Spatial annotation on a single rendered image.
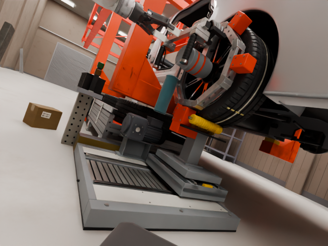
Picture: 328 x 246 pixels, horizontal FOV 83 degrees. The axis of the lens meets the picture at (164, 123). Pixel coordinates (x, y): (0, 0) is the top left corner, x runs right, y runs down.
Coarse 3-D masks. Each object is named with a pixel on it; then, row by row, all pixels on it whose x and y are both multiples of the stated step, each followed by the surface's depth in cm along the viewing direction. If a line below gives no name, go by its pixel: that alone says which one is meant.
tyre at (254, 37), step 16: (256, 48) 97; (256, 64) 97; (272, 64) 105; (240, 80) 98; (256, 80) 99; (224, 96) 104; (240, 96) 100; (256, 96) 104; (208, 112) 111; (224, 112) 107; (240, 112) 109
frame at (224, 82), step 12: (228, 36) 104; (240, 48) 97; (228, 60) 98; (228, 72) 96; (180, 84) 140; (216, 84) 101; (228, 84) 98; (180, 96) 134; (204, 96) 105; (216, 96) 104
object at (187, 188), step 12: (156, 156) 142; (156, 168) 127; (168, 168) 124; (168, 180) 112; (180, 180) 103; (192, 180) 106; (180, 192) 100; (192, 192) 103; (204, 192) 108; (216, 192) 113
